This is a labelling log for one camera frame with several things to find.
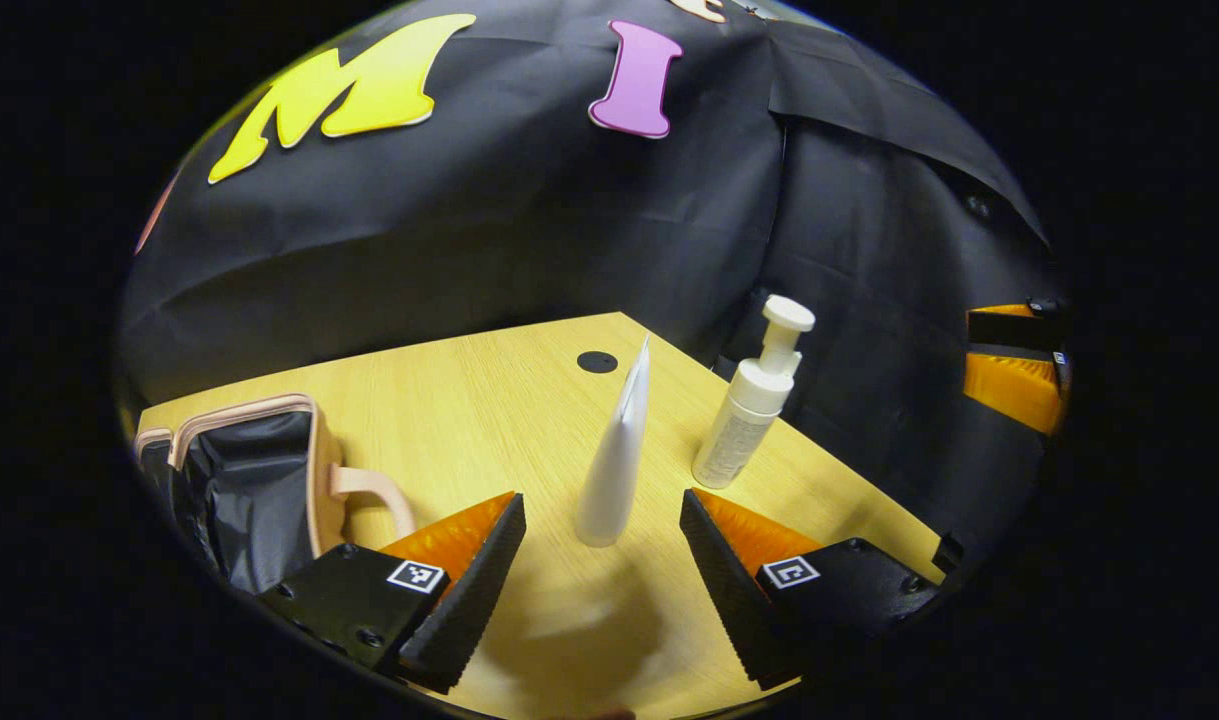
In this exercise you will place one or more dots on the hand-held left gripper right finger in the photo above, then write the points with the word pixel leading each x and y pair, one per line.
pixel 729 600

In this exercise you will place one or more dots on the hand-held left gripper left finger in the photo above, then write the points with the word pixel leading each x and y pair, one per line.
pixel 469 610

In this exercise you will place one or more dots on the white squeeze tube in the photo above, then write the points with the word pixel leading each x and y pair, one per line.
pixel 614 470

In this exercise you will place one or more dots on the black backdrop cloth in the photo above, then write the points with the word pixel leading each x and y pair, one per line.
pixel 519 220

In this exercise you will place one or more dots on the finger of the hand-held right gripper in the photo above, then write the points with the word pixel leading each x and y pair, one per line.
pixel 1014 395
pixel 1009 328

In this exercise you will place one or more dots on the white pump bottle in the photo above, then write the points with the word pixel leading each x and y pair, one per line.
pixel 744 420

